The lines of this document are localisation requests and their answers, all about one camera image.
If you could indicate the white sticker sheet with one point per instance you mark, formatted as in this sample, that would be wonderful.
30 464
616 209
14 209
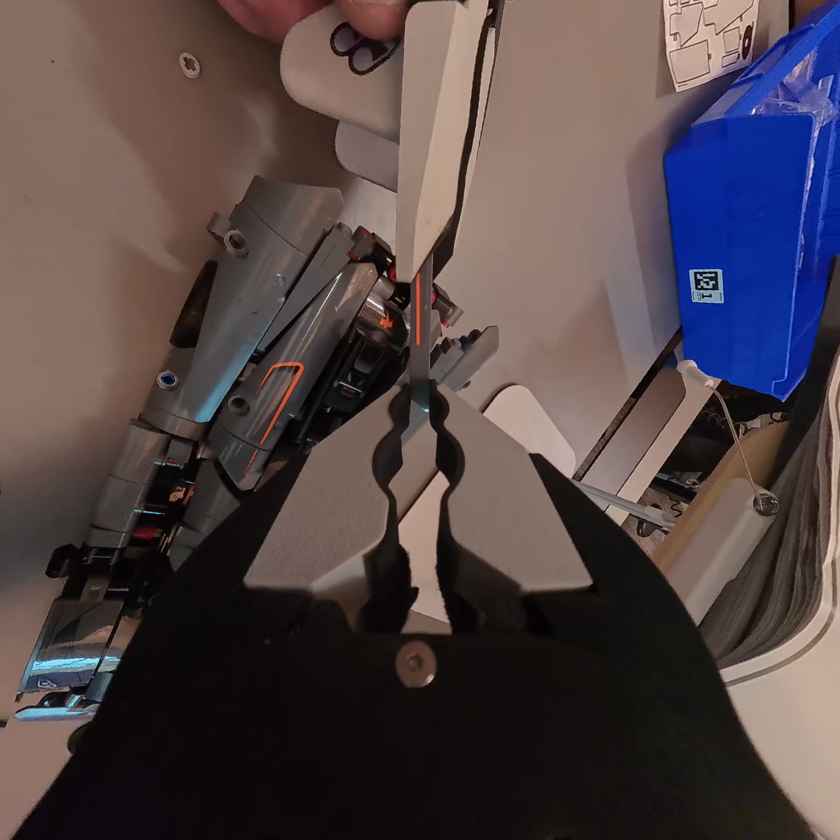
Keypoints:
702 52

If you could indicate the person's left hand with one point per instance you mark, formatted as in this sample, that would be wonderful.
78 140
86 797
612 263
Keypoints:
295 10

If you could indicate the clear plastic bag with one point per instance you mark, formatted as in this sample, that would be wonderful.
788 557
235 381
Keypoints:
794 92

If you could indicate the lego instruction booklet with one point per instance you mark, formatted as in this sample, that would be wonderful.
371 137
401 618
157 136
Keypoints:
774 590

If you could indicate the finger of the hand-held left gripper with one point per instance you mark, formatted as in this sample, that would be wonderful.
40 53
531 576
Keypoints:
493 39
439 131

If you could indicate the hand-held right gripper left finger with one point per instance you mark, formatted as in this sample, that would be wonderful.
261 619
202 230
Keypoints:
315 525

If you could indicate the blue plastic bin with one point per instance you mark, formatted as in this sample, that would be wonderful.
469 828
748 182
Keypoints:
754 229

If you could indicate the grey lego car model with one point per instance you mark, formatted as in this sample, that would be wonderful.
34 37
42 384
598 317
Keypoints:
262 295

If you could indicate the round table screw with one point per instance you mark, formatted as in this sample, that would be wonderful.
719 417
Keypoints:
191 65

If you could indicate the white desk stand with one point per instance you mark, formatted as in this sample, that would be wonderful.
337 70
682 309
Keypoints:
525 420

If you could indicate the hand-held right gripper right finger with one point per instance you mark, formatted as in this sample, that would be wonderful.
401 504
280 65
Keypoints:
518 525

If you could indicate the long grey orange-striped lego panel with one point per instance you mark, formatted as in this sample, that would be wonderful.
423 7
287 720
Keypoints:
425 328

